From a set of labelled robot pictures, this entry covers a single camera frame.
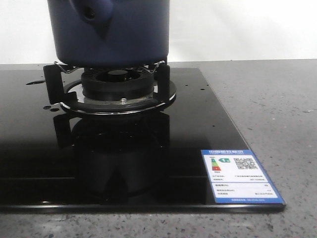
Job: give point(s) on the dark blue pot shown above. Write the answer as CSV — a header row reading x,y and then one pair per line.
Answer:
x,y
98,33

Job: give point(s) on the right burner with pot support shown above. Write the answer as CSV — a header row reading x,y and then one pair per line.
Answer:
x,y
111,91

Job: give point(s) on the blue energy label sticker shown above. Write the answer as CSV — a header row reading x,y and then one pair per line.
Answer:
x,y
237,177

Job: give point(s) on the black glass gas stove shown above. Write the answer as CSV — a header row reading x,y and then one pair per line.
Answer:
x,y
54,162

